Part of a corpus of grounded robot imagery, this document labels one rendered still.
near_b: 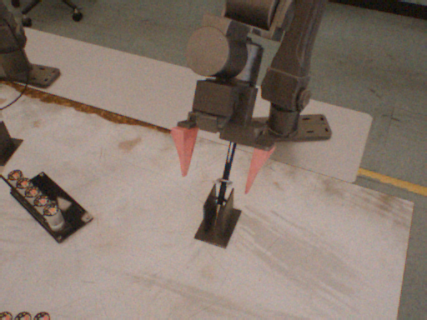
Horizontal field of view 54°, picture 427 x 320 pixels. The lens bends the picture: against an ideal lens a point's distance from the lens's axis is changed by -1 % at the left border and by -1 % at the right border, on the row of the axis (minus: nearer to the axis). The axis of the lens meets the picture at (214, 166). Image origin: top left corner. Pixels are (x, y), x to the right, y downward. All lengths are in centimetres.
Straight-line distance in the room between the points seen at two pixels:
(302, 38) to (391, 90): 170
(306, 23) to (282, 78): 10
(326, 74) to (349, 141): 156
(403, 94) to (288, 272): 184
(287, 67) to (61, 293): 53
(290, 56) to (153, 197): 35
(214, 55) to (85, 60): 69
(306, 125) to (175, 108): 29
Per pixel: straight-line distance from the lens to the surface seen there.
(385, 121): 223
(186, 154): 64
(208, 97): 50
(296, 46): 78
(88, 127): 95
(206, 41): 51
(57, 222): 74
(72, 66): 115
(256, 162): 58
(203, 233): 73
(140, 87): 103
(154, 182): 81
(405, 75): 260
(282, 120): 86
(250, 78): 58
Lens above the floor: 136
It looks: 47 degrees down
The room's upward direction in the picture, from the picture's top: straight up
